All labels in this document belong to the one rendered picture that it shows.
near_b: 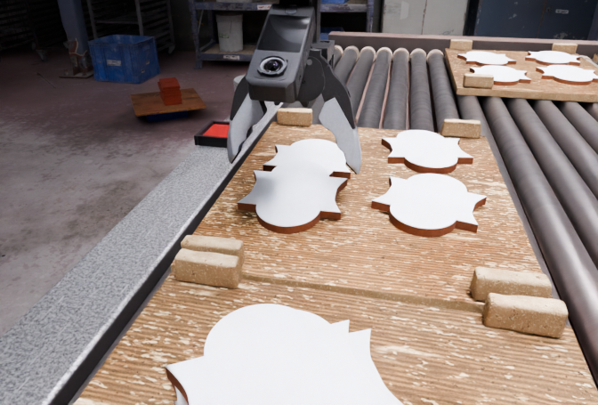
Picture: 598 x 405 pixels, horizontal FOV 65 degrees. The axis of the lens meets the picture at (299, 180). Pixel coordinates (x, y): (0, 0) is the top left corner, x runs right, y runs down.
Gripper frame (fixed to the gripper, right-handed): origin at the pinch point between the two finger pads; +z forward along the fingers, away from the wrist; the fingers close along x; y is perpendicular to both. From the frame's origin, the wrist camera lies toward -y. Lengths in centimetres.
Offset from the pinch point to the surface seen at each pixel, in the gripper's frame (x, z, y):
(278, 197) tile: 1.2, 2.5, -1.7
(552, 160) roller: -35.3, 5.1, 23.8
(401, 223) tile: -12.7, 3.3, -3.5
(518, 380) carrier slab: -21.0, 4.9, -21.5
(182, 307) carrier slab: 5.4, 4.8, -19.1
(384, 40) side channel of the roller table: -7, 0, 103
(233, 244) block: 2.7, 1.9, -13.2
